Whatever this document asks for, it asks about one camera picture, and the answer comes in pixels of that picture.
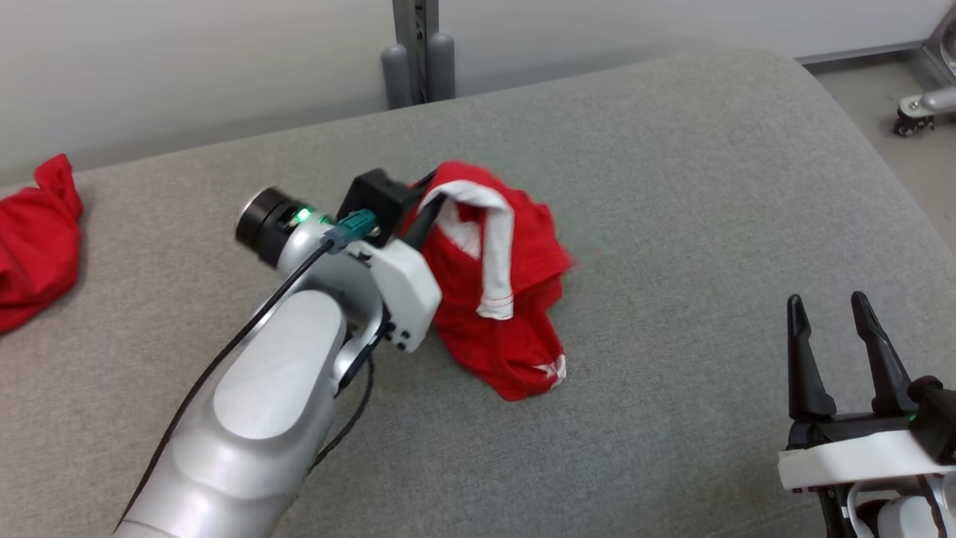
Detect grey wheeled stand base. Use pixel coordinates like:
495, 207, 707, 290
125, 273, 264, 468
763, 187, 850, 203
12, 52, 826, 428
894, 4, 956, 139

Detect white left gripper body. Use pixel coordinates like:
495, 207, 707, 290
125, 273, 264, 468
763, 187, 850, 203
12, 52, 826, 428
357, 239, 443, 353

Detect black cable with teal plug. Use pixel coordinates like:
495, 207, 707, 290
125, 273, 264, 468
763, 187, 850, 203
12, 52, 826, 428
119, 209, 378, 528

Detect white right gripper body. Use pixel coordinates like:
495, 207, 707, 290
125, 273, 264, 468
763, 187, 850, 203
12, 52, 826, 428
777, 413, 956, 492

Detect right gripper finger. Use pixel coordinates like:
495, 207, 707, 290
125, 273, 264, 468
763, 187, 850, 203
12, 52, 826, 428
851, 291, 916, 415
788, 295, 837, 421

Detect red shorts with white stripes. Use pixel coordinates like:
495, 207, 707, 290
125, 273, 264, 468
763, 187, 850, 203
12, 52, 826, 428
400, 161, 576, 402

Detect red T-shirt with white sleeves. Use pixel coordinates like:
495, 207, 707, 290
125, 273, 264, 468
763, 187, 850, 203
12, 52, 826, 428
0, 153, 84, 335

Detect thin black cable loop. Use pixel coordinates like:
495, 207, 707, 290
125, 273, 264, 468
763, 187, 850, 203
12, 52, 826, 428
308, 306, 391, 471

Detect grey cylinder bumper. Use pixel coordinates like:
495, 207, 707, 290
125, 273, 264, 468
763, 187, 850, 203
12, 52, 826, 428
381, 43, 413, 111
427, 31, 456, 102

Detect grey metal post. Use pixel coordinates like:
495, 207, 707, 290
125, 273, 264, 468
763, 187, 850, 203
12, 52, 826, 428
392, 0, 439, 105

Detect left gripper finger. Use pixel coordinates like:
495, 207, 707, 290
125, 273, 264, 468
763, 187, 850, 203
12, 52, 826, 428
402, 193, 449, 251

